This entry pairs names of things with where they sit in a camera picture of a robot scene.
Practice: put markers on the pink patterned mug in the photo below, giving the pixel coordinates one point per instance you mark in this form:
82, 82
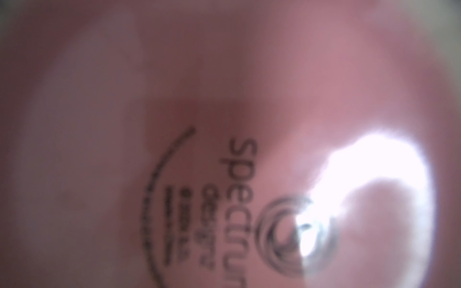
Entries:
226, 144

